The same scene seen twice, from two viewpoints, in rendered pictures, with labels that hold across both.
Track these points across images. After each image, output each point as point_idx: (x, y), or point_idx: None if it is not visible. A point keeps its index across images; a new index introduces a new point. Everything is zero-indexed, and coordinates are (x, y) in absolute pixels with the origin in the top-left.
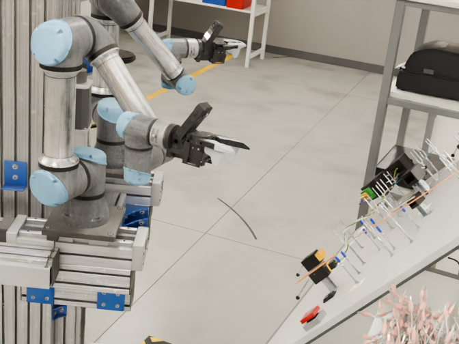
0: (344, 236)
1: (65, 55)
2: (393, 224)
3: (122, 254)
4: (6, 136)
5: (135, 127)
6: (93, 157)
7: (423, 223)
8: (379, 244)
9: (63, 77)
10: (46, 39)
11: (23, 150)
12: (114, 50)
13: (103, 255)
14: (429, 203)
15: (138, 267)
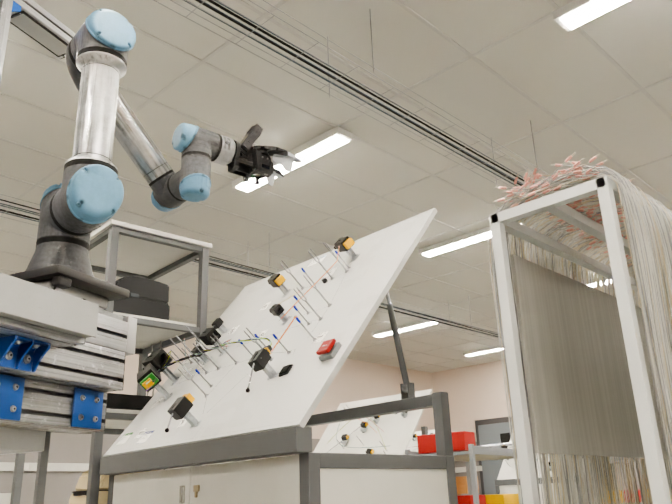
0: (253, 335)
1: (133, 46)
2: (218, 372)
3: (119, 327)
4: None
5: (207, 132)
6: None
7: (302, 314)
8: (246, 365)
9: (119, 71)
10: (114, 22)
11: None
12: None
13: (101, 326)
14: (257, 334)
15: (133, 348)
